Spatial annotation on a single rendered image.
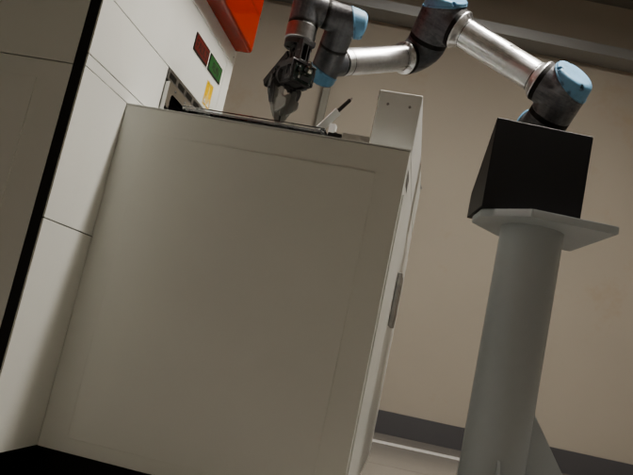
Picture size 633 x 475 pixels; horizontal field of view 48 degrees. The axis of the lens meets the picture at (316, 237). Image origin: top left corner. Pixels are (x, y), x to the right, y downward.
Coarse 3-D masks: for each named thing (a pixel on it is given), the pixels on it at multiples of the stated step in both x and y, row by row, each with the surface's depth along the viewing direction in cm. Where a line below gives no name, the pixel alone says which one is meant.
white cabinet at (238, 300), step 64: (128, 128) 154; (192, 128) 152; (256, 128) 150; (128, 192) 151; (192, 192) 149; (256, 192) 147; (320, 192) 145; (384, 192) 144; (128, 256) 148; (192, 256) 146; (256, 256) 145; (320, 256) 143; (384, 256) 141; (128, 320) 146; (192, 320) 144; (256, 320) 142; (320, 320) 141; (384, 320) 164; (64, 384) 146; (128, 384) 144; (192, 384) 142; (256, 384) 140; (320, 384) 138; (64, 448) 143; (128, 448) 141; (192, 448) 140; (256, 448) 138; (320, 448) 137
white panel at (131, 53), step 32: (96, 0) 137; (128, 0) 147; (160, 0) 162; (192, 0) 180; (96, 32) 137; (128, 32) 150; (160, 32) 165; (192, 32) 183; (224, 32) 207; (96, 64) 139; (128, 64) 152; (160, 64) 168; (192, 64) 187; (224, 64) 212; (128, 96) 155; (160, 96) 171; (224, 96) 217
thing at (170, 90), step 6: (168, 84) 172; (168, 90) 172; (174, 90) 176; (162, 96) 172; (168, 96) 173; (174, 96) 177; (180, 96) 180; (162, 102) 172; (168, 102) 173; (174, 102) 181; (180, 102) 181; (186, 102) 185; (180, 108) 186
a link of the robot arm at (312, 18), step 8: (296, 0) 176; (304, 0) 175; (312, 0) 175; (320, 0) 176; (328, 0) 177; (296, 8) 175; (304, 8) 175; (312, 8) 175; (320, 8) 176; (296, 16) 175; (304, 16) 174; (312, 16) 175; (320, 16) 177; (312, 24) 175; (320, 24) 178
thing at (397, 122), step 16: (384, 96) 153; (400, 96) 153; (416, 96) 152; (384, 112) 153; (400, 112) 152; (416, 112) 152; (384, 128) 152; (400, 128) 152; (416, 128) 151; (384, 144) 152; (400, 144) 151; (416, 144) 163; (416, 160) 177; (416, 176) 193
